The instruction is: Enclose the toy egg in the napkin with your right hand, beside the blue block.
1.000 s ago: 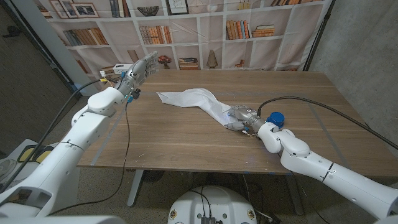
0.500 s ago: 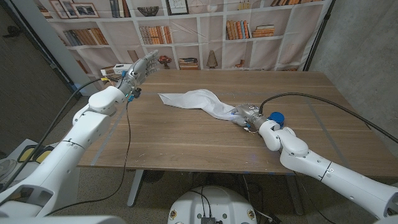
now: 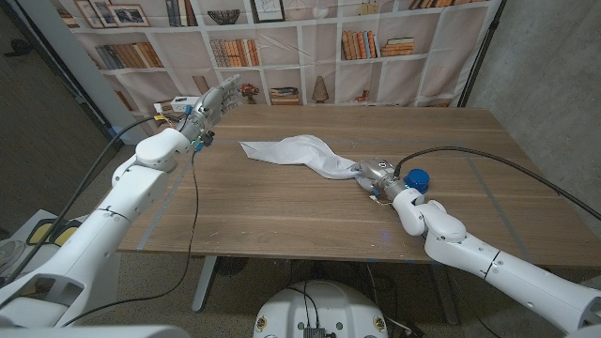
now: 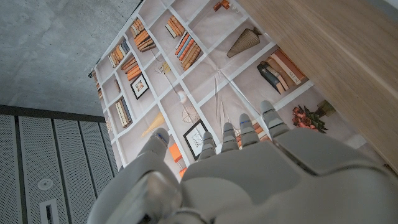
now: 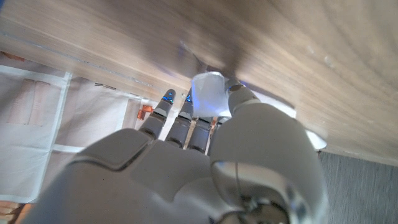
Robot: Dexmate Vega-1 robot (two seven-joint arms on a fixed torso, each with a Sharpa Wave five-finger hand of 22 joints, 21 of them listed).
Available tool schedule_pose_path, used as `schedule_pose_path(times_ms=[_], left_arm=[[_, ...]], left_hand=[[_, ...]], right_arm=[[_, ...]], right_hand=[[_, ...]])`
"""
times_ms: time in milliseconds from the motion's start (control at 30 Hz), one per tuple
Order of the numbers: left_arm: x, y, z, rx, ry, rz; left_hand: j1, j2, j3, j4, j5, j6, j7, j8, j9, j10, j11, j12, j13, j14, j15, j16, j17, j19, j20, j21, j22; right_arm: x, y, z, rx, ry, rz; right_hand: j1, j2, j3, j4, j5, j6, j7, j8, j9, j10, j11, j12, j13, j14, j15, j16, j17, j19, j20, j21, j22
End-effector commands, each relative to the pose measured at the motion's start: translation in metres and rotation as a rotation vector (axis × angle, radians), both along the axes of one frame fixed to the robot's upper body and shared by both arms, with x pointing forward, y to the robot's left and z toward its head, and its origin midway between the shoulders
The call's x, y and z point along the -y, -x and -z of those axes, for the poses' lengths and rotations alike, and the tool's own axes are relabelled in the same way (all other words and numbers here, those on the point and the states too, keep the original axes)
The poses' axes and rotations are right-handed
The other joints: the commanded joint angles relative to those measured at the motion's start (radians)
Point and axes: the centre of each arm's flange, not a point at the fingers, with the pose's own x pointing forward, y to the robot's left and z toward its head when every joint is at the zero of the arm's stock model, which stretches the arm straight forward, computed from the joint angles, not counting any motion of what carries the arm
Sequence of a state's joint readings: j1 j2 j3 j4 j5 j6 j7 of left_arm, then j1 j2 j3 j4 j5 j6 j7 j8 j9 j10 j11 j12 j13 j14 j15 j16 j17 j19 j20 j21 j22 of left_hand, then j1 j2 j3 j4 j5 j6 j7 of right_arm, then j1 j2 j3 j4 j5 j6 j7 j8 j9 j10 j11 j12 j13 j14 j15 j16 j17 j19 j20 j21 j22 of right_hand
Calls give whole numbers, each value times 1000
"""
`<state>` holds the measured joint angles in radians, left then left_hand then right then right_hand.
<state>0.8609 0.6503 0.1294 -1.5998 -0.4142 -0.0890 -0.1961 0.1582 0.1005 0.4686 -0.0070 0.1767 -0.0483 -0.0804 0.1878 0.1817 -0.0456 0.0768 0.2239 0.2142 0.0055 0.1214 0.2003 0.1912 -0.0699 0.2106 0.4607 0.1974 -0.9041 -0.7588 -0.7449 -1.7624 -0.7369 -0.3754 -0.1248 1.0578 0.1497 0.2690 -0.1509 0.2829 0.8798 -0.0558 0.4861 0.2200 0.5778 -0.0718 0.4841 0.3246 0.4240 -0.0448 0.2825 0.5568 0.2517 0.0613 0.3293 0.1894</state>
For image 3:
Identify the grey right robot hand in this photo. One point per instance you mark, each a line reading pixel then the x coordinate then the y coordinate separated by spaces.
pixel 378 173

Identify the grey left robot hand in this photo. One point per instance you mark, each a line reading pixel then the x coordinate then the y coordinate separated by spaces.
pixel 211 108

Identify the white cloth napkin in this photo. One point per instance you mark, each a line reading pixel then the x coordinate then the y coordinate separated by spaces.
pixel 300 150

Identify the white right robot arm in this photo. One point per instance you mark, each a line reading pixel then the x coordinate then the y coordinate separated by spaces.
pixel 493 263

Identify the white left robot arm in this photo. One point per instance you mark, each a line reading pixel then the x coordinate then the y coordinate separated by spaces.
pixel 103 225

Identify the blue round block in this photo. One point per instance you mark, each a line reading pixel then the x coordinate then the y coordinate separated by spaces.
pixel 417 179

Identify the white power strip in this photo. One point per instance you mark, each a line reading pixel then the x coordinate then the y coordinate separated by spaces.
pixel 183 103

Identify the printed bookshelf backdrop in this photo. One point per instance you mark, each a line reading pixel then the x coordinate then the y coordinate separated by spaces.
pixel 319 61

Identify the grey metal table leg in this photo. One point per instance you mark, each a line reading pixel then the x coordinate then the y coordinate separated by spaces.
pixel 446 296
pixel 204 286

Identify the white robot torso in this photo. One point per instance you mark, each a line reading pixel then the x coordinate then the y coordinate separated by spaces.
pixel 324 310

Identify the black backdrop stand pole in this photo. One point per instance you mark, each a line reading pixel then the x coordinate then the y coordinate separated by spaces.
pixel 479 56

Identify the yellow and black floor pad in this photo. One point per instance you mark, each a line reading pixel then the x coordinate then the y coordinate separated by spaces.
pixel 44 232

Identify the white floor mat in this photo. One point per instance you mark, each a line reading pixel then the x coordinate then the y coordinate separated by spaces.
pixel 33 220

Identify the grey sneaker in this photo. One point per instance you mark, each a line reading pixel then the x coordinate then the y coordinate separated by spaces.
pixel 9 253

